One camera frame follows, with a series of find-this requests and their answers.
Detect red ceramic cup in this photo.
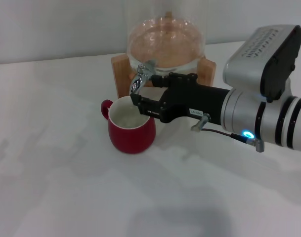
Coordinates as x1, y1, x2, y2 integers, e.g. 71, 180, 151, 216
100, 95, 156, 155

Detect thin dark gripper cable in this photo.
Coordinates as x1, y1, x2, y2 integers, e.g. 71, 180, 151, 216
191, 113, 264, 154

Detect chrome faucet tap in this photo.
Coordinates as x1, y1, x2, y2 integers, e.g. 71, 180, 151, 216
129, 60, 157, 97

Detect glass water dispenser jar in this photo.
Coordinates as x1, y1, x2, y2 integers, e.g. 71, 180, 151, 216
125, 0, 207, 75

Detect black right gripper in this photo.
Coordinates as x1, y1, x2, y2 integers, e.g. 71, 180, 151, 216
129, 72, 230, 124

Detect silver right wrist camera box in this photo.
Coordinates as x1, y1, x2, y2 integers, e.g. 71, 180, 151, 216
222, 24, 301, 103

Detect wooden dispenser stand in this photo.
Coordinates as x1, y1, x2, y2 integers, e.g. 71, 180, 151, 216
110, 55, 216, 98

